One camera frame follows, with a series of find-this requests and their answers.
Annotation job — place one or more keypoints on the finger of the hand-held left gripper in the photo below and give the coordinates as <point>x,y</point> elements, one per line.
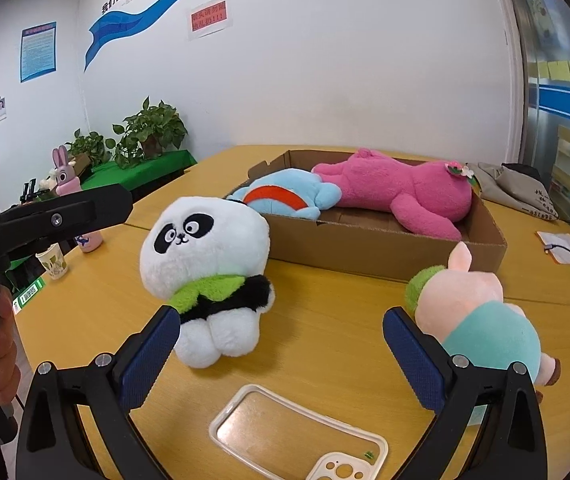
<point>56,219</point>

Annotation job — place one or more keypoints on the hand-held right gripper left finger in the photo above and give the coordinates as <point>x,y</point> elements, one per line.
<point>147,355</point>

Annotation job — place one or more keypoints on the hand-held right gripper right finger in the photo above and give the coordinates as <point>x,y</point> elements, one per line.
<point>417,360</point>

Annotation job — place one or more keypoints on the pink pig plush toy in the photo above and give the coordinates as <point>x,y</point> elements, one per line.
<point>485,330</point>

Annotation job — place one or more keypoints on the brown cardboard box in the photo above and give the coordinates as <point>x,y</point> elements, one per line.
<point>390,255</point>

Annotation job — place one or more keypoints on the white panda plush toy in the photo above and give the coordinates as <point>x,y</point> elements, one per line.
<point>205,250</point>

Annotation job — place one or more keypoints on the magenta bear plush toy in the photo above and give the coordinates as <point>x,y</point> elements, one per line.
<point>395,190</point>

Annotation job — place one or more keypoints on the light blue plush toy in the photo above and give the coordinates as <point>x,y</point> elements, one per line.
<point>285,195</point>

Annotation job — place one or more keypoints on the pink bottle with blue print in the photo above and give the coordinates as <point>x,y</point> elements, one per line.
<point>89,243</point>

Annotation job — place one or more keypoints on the printed paper cup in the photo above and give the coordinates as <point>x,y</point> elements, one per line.
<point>54,262</point>

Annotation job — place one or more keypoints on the pink rabbit toy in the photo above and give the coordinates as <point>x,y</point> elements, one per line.
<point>66,175</point>

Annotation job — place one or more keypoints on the green and white card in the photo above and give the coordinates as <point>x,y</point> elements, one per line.
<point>29,296</point>

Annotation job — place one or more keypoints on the small potted green plant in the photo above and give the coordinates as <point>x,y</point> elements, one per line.
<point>90,147</point>

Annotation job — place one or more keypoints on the green table cloth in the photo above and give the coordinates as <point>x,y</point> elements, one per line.
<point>155,170</point>

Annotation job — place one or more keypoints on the clear white phone case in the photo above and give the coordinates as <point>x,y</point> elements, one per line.
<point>245,410</point>

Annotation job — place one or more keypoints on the large potted green plant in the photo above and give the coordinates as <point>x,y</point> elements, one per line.
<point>152,130</point>

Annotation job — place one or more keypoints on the white paper card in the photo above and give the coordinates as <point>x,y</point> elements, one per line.
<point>562,247</point>

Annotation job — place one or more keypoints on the grey cloth bag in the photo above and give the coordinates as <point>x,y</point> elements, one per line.
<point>520,190</point>

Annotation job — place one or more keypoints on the blue wall poster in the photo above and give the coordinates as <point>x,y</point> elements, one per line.
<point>39,52</point>

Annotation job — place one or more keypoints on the blue ribbon wall decal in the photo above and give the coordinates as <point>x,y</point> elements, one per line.
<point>130,22</point>

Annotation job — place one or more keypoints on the red wall notice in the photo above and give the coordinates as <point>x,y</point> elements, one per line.
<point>209,19</point>

